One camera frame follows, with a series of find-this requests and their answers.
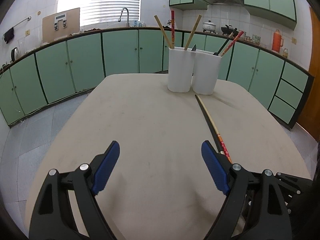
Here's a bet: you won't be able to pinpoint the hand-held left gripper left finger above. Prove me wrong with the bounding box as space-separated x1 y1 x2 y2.
29 140 121 240

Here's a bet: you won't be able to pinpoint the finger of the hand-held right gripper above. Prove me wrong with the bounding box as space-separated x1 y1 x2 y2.
275 172 313 196

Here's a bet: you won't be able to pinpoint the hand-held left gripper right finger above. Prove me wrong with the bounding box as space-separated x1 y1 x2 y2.
201 140 292 240

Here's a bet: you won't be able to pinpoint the white plastic utensil holder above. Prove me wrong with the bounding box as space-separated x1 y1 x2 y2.
192 49 222 95
167 46 196 93

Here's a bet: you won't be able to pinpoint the black chopstick silver band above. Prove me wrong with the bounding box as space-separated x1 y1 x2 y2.
215 27 238 56

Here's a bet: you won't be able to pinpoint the wooden chopstick red orange end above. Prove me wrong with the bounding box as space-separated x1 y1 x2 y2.
170 10 175 49
220 30 244 57

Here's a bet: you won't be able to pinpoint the plain wooden chopstick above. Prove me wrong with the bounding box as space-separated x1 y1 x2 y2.
184 14 202 51
154 15 173 49

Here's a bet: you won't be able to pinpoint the green base kitchen cabinets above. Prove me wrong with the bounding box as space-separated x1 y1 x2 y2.
0 27 170 127

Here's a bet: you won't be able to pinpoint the green base cabinets with drawers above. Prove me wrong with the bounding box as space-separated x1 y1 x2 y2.
162 29 314 130

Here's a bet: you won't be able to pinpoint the wooden door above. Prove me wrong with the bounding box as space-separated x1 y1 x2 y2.
296 6 320 140

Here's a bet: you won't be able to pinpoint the group of glass jars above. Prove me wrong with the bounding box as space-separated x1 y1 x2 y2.
244 34 262 44

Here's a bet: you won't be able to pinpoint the black wok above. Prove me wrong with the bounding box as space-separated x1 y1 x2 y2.
220 24 238 36

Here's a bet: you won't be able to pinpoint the orange thermos flask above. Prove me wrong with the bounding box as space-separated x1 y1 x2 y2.
272 29 285 53

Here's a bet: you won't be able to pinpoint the white cooking pot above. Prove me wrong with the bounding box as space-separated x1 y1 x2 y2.
202 20 217 33

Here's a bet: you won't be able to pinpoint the steel kettle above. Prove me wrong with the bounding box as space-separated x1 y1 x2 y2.
10 47 21 62

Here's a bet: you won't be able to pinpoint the brown cardboard sheet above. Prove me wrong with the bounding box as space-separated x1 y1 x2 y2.
42 7 81 43

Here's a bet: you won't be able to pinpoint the chrome sink faucet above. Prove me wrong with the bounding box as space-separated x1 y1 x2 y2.
118 7 130 28

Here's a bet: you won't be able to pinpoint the black towel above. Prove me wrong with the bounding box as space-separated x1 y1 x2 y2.
4 27 15 44

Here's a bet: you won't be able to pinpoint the white window blinds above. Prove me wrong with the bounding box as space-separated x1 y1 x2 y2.
57 0 142 28

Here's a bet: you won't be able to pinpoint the towel rail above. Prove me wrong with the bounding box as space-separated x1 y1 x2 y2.
3 16 32 37

